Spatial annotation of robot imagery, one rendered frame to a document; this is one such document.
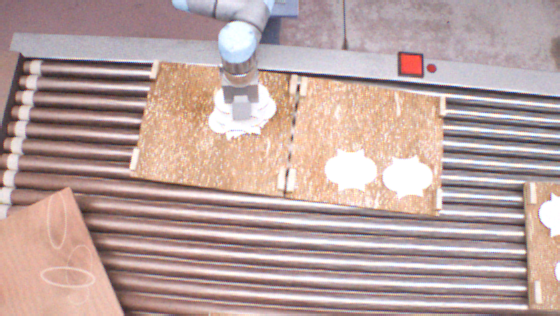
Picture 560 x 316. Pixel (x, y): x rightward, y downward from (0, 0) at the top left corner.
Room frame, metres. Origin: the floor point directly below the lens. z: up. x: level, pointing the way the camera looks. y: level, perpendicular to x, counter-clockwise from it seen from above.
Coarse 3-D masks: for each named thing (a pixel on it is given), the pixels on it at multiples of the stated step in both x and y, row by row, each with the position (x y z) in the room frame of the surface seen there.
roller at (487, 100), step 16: (32, 64) 0.71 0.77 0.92; (48, 64) 0.72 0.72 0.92; (64, 64) 0.72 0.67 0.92; (80, 64) 0.73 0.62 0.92; (96, 64) 0.73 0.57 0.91; (144, 80) 0.70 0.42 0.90; (336, 80) 0.73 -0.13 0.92; (352, 80) 0.73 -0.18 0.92; (448, 96) 0.71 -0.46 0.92; (464, 96) 0.72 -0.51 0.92; (480, 96) 0.72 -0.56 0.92; (496, 96) 0.73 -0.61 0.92; (512, 96) 0.74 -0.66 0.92; (544, 112) 0.70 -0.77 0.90
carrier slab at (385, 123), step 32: (320, 96) 0.67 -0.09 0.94; (352, 96) 0.67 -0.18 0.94; (384, 96) 0.68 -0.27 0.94; (416, 96) 0.69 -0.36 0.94; (320, 128) 0.57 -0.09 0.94; (352, 128) 0.58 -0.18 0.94; (384, 128) 0.59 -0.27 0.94; (416, 128) 0.60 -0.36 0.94; (320, 160) 0.48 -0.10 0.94; (384, 160) 0.49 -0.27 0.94; (320, 192) 0.39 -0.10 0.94; (352, 192) 0.40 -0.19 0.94; (384, 192) 0.41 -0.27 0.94
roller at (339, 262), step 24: (96, 240) 0.21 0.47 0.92; (120, 240) 0.22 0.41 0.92; (144, 240) 0.23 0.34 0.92; (264, 264) 0.20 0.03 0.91; (288, 264) 0.20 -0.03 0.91; (312, 264) 0.21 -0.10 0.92; (336, 264) 0.21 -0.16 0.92; (360, 264) 0.21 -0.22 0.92; (384, 264) 0.22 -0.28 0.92; (408, 264) 0.22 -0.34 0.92; (432, 264) 0.22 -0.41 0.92; (456, 264) 0.23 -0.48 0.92; (480, 264) 0.23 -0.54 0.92; (504, 264) 0.23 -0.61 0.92
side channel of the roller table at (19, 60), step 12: (0, 60) 0.71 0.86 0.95; (12, 60) 0.71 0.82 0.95; (24, 60) 0.73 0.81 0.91; (0, 72) 0.67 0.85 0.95; (12, 72) 0.67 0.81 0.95; (0, 84) 0.63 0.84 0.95; (12, 84) 0.63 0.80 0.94; (0, 96) 0.59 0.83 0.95; (12, 96) 0.60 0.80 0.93; (0, 108) 0.55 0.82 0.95; (12, 108) 0.57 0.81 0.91; (0, 120) 0.52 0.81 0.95; (12, 120) 0.54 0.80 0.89; (0, 132) 0.48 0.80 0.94; (0, 144) 0.45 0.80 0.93; (0, 156) 0.42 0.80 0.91; (0, 168) 0.39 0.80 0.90
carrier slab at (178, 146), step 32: (160, 64) 0.73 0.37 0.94; (192, 64) 0.74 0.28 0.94; (160, 96) 0.63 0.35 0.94; (192, 96) 0.64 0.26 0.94; (288, 96) 0.66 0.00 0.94; (160, 128) 0.54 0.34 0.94; (192, 128) 0.54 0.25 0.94; (288, 128) 0.56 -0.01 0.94; (160, 160) 0.44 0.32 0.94; (192, 160) 0.45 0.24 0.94; (224, 160) 0.46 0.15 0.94; (256, 160) 0.47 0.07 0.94; (256, 192) 0.38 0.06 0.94
